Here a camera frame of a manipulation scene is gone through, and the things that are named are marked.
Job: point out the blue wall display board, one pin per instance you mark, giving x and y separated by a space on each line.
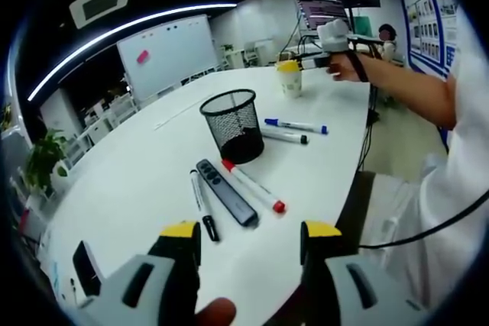
428 24

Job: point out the long ceiling light strip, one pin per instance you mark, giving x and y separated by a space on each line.
114 32

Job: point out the ceiling air conditioner vent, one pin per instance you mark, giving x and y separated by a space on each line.
101 1

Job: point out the white printed paper cup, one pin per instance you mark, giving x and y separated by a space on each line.
291 85

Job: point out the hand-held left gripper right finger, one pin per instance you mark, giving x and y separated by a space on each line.
340 295

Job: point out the black phone on stand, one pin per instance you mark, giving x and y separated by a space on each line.
86 268

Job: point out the white rolling whiteboard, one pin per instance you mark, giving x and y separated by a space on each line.
172 55

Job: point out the teal bag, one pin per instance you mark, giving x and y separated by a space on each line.
363 26

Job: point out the black mesh pen holder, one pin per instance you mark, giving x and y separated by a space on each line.
240 146

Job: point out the black cap whiteboard marker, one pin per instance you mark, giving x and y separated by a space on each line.
200 200
284 136

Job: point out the blue cap whiteboard marker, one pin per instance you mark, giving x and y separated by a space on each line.
296 125

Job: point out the person's left hand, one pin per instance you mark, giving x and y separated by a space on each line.
216 312

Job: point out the person's right hand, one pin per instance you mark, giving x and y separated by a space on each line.
347 68

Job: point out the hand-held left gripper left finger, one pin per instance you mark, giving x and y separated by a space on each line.
153 295

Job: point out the dark grey laser pointer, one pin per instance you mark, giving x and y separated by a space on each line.
225 192

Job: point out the open laptop purple screen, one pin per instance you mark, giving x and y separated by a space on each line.
321 13

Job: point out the red cap whiteboard marker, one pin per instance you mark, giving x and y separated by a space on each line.
254 189

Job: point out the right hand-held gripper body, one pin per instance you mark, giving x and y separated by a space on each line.
334 36

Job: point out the potted green plant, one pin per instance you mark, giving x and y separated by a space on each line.
42 162

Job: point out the pink whiteboard eraser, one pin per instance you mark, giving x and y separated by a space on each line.
143 56

